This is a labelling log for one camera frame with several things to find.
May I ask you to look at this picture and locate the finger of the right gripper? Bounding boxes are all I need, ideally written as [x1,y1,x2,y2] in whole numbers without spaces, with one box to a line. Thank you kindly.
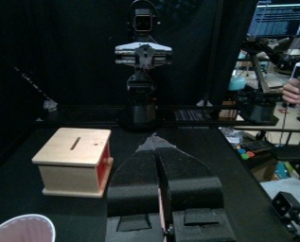
[145,43,156,70]
[133,43,146,70]

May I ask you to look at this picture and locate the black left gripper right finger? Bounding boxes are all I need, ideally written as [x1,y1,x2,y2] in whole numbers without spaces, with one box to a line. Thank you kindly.
[153,133,238,242]

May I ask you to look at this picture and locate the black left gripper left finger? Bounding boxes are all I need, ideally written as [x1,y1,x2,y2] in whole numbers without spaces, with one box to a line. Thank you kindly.
[105,134,165,242]

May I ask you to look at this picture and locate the person's hand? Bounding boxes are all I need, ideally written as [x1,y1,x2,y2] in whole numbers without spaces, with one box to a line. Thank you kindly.
[281,78,300,112]

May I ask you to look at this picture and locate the wooden coin box red drawer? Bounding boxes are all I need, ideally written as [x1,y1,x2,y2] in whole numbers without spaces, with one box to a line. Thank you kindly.
[31,127,114,199]

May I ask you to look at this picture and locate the black keyboard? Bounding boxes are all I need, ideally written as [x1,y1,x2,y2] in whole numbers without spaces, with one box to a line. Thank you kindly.
[173,109,209,123]

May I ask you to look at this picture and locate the teal round object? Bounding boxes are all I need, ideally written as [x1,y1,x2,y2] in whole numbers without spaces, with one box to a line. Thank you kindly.
[228,76,246,92]

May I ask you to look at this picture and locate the pink paper cup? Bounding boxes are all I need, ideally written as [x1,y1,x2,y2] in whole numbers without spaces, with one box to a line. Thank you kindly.
[0,214,58,242]

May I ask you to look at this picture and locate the computer monitor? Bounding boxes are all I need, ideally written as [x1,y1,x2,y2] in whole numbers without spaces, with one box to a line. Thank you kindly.
[245,0,300,38]

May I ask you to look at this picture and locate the black camera box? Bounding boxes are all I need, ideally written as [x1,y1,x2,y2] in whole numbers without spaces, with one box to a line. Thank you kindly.
[271,191,300,221]

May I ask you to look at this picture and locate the white frame clamp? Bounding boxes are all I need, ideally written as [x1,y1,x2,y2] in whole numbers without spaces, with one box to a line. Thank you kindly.
[42,98,58,112]

